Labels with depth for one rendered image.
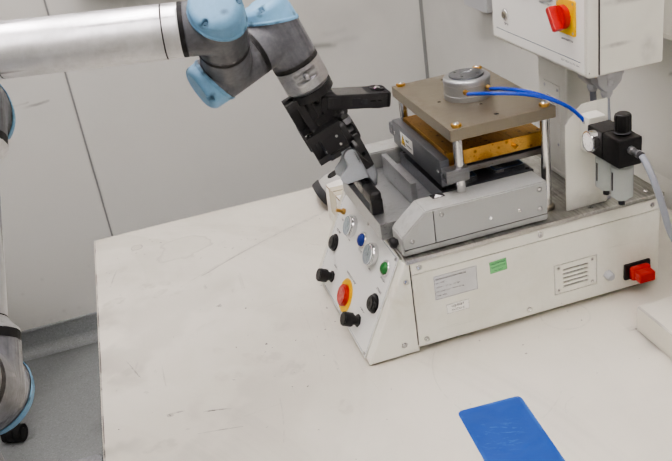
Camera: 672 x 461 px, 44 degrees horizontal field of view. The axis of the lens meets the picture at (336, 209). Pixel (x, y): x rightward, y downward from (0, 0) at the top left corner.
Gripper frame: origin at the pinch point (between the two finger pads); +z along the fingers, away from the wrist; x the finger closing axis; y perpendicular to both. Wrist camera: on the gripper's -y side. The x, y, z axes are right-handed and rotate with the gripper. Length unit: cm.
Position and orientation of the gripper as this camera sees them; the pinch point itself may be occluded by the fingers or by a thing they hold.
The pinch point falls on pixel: (375, 176)
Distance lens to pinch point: 141.2
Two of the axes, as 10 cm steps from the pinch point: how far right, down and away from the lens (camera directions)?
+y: -8.5, 5.3, -0.3
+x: 2.7, 3.8, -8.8
